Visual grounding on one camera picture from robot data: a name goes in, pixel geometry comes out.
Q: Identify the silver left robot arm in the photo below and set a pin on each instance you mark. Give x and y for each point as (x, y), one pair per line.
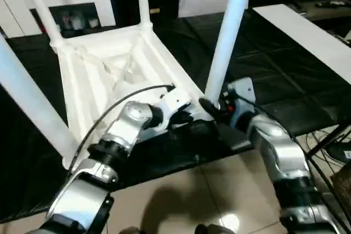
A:
(129, 124)

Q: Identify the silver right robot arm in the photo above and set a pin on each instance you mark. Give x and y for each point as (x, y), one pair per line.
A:
(277, 146)

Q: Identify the black tripod leg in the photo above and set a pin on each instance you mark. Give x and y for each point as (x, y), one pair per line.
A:
(326, 141)

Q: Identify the small gold label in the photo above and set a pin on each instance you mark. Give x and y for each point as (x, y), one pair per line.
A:
(155, 10)

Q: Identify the dark robot right foot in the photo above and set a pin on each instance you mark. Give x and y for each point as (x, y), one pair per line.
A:
(212, 229)

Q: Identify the dark robot foot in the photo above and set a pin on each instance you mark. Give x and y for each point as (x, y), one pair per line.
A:
(131, 230)
(212, 229)

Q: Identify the dark robot left foot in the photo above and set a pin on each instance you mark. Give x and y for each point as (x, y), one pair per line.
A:
(131, 230)

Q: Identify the dark grey floor device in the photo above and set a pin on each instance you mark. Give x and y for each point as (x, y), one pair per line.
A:
(341, 151)

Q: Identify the small white cup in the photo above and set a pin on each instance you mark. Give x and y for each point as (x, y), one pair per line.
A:
(92, 22)

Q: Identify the brown woven basket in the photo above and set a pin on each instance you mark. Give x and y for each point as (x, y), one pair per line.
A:
(342, 182)

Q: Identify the white jar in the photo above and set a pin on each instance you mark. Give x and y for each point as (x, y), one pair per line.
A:
(75, 21)

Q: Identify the black remote control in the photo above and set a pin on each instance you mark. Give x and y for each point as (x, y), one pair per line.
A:
(330, 4)

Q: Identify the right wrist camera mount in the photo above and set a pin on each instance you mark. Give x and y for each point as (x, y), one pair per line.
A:
(245, 88)

